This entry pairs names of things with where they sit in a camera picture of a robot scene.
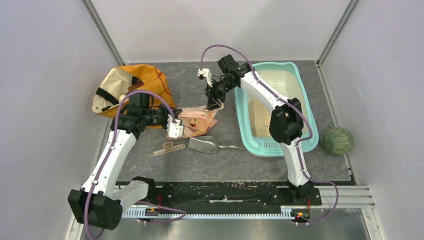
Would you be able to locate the green textured ball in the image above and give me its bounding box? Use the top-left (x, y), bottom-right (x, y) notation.
top-left (322, 125), bottom-right (356, 156)

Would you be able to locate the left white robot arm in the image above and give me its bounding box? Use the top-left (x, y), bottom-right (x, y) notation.
top-left (67, 90), bottom-right (184, 230)

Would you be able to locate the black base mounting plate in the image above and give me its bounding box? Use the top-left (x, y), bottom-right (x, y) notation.
top-left (145, 181), bottom-right (322, 215)

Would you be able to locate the pink cat litter bag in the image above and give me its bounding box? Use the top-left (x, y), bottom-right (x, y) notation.
top-left (166, 105), bottom-right (224, 140)

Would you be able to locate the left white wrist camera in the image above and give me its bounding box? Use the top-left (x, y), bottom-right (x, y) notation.
top-left (166, 118), bottom-right (184, 139)

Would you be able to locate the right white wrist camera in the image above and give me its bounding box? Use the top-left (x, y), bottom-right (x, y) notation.
top-left (197, 68), bottom-right (213, 87)

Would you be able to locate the orange cloth bag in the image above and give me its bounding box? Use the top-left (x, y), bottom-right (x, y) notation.
top-left (92, 64), bottom-right (179, 129)

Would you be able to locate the aluminium frame rail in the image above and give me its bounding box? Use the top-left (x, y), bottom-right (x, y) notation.
top-left (118, 182), bottom-right (385, 240)

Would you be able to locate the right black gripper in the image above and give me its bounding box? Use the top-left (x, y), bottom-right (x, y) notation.
top-left (203, 77), bottom-right (236, 112)

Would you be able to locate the metal litter scoop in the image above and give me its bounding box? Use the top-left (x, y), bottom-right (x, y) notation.
top-left (188, 135), bottom-right (241, 154)

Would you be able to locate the wooden bag clip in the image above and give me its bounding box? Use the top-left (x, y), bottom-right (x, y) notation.
top-left (152, 141), bottom-right (186, 157)

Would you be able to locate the teal litter box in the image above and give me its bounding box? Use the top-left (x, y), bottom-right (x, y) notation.
top-left (234, 61), bottom-right (319, 158)

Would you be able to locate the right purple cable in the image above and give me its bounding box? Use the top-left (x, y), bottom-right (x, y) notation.
top-left (200, 44), bottom-right (340, 227)

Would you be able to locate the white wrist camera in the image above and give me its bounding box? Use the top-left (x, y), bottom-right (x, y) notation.
top-left (166, 118), bottom-right (184, 139)
top-left (197, 68), bottom-right (213, 87)

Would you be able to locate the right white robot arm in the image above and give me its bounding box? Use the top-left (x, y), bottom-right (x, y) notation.
top-left (197, 54), bottom-right (314, 205)

